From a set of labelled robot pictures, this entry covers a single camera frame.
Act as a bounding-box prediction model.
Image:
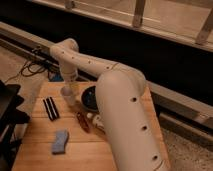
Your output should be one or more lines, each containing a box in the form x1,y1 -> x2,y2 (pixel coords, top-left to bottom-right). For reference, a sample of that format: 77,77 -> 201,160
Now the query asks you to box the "white ceramic cup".
60,85 -> 76,106

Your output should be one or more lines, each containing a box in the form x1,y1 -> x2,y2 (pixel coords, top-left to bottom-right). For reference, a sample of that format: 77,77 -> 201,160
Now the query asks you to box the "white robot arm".
50,38 -> 169,171

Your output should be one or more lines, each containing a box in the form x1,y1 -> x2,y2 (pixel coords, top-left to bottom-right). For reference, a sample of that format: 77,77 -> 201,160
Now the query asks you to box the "dark ceramic bowl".
81,86 -> 98,112

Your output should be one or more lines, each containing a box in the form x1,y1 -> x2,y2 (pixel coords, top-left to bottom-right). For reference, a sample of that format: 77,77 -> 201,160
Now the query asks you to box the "blue object on floor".
49,74 -> 64,82

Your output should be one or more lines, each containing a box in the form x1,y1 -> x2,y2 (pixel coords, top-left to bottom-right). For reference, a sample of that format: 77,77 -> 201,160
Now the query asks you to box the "black white striped eraser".
43,97 -> 59,121

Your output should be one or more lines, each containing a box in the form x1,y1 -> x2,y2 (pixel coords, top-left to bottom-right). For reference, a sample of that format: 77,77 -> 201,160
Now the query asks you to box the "white tube with cap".
86,113 -> 105,132

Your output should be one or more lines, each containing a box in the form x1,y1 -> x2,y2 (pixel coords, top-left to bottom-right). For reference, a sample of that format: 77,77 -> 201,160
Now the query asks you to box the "blue sponge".
51,130 -> 69,155

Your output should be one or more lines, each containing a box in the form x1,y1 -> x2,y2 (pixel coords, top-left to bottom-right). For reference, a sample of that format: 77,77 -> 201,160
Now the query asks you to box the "black chair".
0,80 -> 30,171

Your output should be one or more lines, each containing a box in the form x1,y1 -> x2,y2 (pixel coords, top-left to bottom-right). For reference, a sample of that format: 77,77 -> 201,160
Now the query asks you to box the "black floor cable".
3,49 -> 51,84

